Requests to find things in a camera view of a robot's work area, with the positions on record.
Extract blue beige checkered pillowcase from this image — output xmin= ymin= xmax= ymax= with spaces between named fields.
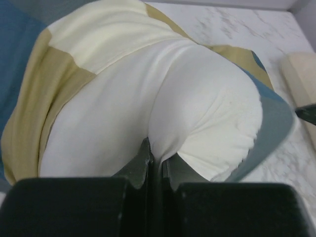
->
xmin=0 ymin=0 xmax=294 ymax=184

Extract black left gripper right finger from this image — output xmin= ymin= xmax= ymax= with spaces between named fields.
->
xmin=162 ymin=155 xmax=316 ymax=237

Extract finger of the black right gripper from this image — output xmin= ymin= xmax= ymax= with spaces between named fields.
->
xmin=295 ymin=103 xmax=316 ymax=125

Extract white pillow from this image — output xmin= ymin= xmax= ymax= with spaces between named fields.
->
xmin=39 ymin=40 xmax=263 ymax=181

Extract cream pillow with bear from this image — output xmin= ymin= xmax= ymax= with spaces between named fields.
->
xmin=280 ymin=52 xmax=316 ymax=143

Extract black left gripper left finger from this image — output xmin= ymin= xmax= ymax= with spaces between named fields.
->
xmin=0 ymin=140 xmax=151 ymax=237

